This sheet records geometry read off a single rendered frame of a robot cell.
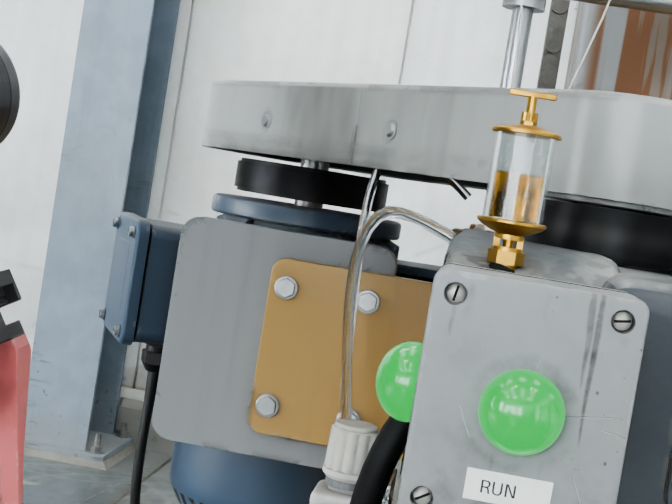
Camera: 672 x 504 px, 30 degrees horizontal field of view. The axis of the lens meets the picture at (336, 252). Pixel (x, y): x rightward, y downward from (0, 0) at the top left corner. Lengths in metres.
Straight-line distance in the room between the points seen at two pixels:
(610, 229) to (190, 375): 0.40
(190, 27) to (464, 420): 5.47
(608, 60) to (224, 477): 0.43
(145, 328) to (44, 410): 4.70
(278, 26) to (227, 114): 4.87
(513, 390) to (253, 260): 0.48
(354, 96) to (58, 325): 4.80
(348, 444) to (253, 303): 0.21
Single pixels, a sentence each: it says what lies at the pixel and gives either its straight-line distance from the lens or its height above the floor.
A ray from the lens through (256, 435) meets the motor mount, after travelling 0.90.
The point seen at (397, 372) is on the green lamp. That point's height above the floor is 1.29.
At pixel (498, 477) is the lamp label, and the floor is 1.26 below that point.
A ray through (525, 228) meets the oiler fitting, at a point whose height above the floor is 1.35.
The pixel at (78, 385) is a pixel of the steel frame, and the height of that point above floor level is 0.33.
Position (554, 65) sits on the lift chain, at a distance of 1.04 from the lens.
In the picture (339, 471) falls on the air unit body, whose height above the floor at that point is 1.19.
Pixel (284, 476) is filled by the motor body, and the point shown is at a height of 1.13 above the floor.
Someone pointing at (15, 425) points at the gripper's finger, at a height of 1.24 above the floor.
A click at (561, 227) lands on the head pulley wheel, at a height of 1.35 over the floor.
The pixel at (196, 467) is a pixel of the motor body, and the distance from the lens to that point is 0.96.
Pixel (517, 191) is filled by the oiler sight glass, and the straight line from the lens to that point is 0.51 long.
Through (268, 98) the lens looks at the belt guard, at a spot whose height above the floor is 1.40.
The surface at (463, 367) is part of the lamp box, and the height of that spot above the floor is 1.30.
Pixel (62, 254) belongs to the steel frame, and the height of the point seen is 0.87.
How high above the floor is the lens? 1.35
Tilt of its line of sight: 3 degrees down
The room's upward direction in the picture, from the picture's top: 9 degrees clockwise
